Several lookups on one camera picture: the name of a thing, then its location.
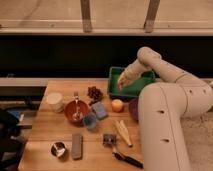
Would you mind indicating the metal fork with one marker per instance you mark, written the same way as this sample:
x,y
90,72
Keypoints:
x,y
76,98

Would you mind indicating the bunch of dark grapes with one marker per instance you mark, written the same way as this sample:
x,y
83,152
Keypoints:
x,y
94,94

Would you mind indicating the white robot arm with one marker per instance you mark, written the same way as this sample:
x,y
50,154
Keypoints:
x,y
161,105

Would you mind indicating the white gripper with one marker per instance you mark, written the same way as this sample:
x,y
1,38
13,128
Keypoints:
x,y
125,81

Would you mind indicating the orange-brown bowl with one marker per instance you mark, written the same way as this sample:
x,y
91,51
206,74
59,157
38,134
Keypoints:
x,y
75,111

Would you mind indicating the purple bowl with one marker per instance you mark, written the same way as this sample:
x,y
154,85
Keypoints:
x,y
133,108

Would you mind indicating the blue sponge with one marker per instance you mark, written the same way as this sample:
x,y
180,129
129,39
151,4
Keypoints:
x,y
99,110

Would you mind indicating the yellow-red apple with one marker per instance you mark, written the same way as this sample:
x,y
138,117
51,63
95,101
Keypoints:
x,y
117,105

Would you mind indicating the black chair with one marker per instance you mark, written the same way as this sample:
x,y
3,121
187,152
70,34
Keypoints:
x,y
8,128

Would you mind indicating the green plastic tray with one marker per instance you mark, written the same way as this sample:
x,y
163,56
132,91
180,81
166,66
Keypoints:
x,y
130,92

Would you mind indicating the yellow banana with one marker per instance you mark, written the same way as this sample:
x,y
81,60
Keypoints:
x,y
123,131

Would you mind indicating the small metal cup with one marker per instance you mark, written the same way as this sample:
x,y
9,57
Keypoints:
x,y
58,149

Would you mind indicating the red chili pepper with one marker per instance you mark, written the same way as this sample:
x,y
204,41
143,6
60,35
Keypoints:
x,y
119,84

